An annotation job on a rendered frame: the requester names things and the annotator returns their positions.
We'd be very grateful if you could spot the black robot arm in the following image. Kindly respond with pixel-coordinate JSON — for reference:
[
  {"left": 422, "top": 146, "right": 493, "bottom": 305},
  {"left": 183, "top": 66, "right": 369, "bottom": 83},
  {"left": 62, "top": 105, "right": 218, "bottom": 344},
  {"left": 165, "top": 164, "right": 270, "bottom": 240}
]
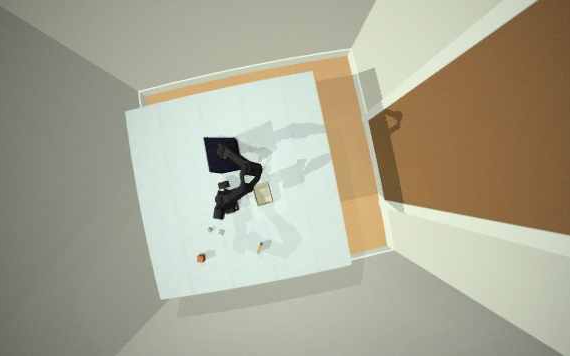
[{"left": 213, "top": 142, "right": 263, "bottom": 219}]

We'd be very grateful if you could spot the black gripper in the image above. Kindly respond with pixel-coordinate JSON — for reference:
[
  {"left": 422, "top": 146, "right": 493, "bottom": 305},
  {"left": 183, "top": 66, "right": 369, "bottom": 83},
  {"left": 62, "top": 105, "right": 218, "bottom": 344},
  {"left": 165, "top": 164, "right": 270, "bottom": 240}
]
[{"left": 218, "top": 181, "right": 236, "bottom": 215}]

